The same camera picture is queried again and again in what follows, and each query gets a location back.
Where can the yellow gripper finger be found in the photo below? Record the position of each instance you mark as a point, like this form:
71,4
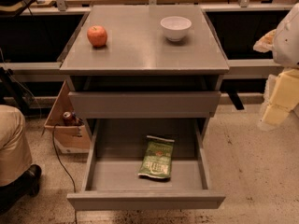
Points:
281,97
265,43

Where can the green jalapeno chip bag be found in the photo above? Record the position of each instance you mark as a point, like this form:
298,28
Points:
157,162

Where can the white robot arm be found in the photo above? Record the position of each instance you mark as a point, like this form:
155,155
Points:
285,49

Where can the grey drawer cabinet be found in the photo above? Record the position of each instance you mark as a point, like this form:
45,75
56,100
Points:
137,56

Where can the open grey middle drawer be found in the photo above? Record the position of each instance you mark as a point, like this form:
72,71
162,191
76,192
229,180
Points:
112,182

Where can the closed grey top drawer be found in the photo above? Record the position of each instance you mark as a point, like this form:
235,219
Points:
144,105

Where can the white bowl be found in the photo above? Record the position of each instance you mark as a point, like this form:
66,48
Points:
175,28

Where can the red apple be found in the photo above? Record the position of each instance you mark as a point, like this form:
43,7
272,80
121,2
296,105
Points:
97,35

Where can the red soda can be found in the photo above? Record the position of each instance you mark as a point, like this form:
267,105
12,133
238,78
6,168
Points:
69,119

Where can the cardboard box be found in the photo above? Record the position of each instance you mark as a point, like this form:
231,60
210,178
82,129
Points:
70,136

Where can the black shoe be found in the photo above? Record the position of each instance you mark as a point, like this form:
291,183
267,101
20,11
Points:
26,184

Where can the person leg beige trousers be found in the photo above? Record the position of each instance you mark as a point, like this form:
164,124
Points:
15,154

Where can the grey metal rail frame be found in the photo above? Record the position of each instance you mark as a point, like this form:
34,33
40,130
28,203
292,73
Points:
235,27

